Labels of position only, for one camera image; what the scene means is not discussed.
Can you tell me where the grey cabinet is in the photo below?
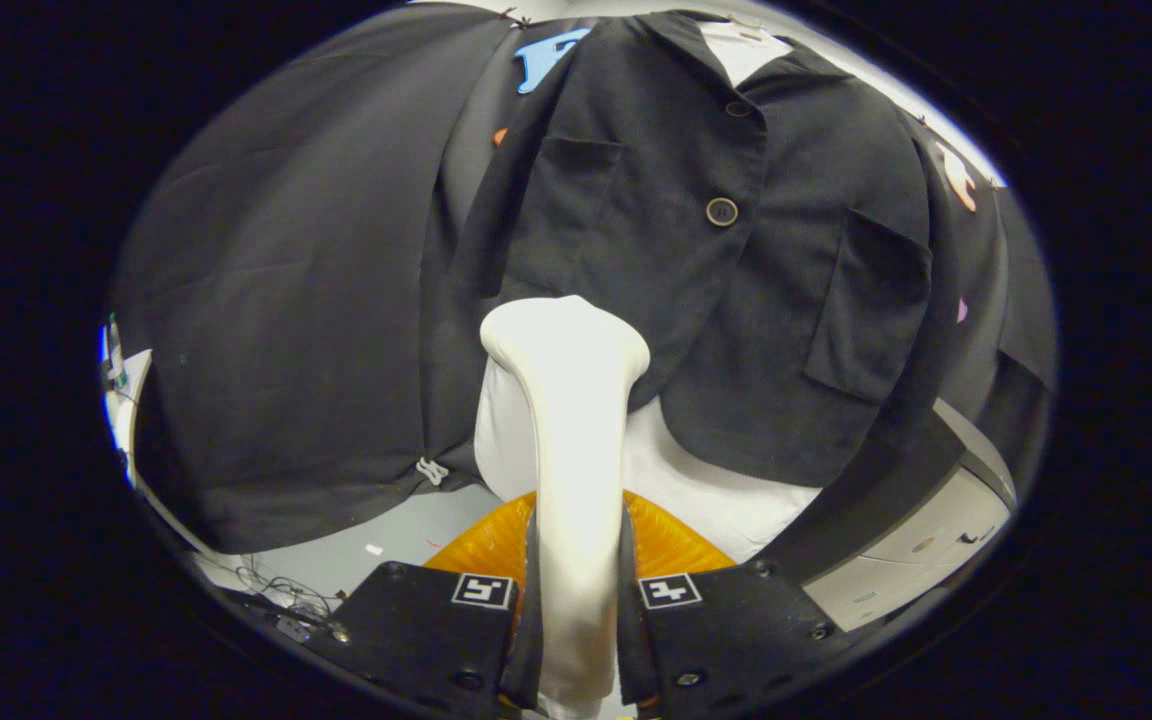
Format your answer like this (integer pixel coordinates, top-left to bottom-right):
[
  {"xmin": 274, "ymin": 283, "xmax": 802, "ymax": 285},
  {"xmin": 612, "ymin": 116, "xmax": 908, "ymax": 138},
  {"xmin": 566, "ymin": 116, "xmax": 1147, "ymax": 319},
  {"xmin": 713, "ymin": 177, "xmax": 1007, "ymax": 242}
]
[{"xmin": 801, "ymin": 400, "xmax": 1017, "ymax": 633}]

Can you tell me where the black backdrop cloth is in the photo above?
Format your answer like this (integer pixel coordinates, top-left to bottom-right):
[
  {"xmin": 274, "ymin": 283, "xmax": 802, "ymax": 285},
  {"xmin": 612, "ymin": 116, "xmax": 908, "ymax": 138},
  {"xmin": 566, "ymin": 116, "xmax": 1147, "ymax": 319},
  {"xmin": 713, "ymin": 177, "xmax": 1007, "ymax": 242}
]
[{"xmin": 111, "ymin": 5, "xmax": 1057, "ymax": 591}]

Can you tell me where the white garment steamer head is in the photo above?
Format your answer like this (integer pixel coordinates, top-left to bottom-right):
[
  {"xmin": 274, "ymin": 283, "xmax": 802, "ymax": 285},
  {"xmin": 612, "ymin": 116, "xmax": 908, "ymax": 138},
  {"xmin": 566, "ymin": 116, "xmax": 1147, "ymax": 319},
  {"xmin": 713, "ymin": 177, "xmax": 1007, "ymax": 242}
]
[{"xmin": 479, "ymin": 296, "xmax": 651, "ymax": 707}]

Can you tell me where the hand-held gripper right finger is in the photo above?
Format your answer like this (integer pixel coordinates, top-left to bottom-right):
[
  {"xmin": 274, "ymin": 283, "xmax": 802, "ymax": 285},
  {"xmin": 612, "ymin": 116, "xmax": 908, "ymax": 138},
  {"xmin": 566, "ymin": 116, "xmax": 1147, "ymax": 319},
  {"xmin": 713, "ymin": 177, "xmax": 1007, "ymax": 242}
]
[{"xmin": 619, "ymin": 490, "xmax": 837, "ymax": 717}]

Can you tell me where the tangle of black cables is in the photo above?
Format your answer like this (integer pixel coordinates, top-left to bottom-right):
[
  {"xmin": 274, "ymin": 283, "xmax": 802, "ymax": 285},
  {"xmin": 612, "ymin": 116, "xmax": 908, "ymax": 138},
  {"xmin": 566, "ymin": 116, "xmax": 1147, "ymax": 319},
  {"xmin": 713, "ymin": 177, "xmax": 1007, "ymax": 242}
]
[{"xmin": 201, "ymin": 555, "xmax": 349, "ymax": 643}]

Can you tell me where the black suit jacket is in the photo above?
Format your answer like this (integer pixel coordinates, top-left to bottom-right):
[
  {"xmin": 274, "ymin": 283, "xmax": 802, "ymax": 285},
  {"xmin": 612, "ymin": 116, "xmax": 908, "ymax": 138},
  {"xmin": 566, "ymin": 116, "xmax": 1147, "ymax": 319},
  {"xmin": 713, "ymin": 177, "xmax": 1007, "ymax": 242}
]
[{"xmin": 421, "ymin": 10, "xmax": 937, "ymax": 489}]

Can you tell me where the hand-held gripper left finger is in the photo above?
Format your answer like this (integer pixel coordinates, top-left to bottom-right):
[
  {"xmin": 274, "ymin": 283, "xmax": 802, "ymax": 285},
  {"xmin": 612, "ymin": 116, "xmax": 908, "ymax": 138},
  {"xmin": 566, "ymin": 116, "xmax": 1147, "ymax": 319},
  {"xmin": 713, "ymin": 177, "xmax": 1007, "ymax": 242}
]
[{"xmin": 331, "ymin": 490, "xmax": 544, "ymax": 717}]

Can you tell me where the white shirt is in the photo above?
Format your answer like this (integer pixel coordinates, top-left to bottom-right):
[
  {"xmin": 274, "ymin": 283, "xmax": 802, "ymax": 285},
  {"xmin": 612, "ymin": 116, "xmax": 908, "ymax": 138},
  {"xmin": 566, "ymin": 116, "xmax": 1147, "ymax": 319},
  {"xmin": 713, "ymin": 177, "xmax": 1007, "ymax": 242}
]
[{"xmin": 474, "ymin": 20, "xmax": 822, "ymax": 567}]

